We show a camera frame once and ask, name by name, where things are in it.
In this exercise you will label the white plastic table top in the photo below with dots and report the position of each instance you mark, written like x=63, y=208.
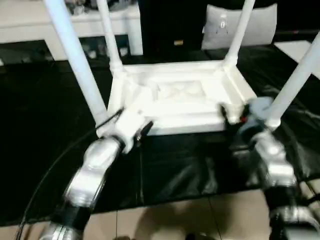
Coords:
x=187, y=117

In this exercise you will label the white plastic table leg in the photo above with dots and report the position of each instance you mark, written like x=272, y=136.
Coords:
x=240, y=30
x=77, y=62
x=110, y=37
x=292, y=85

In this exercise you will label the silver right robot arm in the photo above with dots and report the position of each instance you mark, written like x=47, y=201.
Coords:
x=275, y=155

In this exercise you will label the white flat panel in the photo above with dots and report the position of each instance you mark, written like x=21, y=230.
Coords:
x=290, y=47

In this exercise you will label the small white cup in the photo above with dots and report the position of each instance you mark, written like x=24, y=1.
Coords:
x=123, y=51

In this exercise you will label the grey cushion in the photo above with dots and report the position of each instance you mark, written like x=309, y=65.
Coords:
x=262, y=25

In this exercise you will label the black work mat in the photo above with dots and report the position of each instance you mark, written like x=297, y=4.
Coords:
x=50, y=100

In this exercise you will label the black speaker with gold label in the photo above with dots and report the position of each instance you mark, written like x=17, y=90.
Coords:
x=162, y=25

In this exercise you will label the dark round robot body part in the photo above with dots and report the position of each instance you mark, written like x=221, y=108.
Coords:
x=126, y=237
x=196, y=237

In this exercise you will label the grey helmet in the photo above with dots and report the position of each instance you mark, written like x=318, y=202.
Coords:
x=125, y=3

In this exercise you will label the white sideboard with glass doors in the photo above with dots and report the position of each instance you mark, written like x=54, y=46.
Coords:
x=25, y=27

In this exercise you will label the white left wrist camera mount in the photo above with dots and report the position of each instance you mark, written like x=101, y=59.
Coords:
x=130, y=125

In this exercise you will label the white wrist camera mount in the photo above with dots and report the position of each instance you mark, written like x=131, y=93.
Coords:
x=261, y=106
x=130, y=125

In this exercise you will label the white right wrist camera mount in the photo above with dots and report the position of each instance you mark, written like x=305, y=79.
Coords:
x=261, y=106

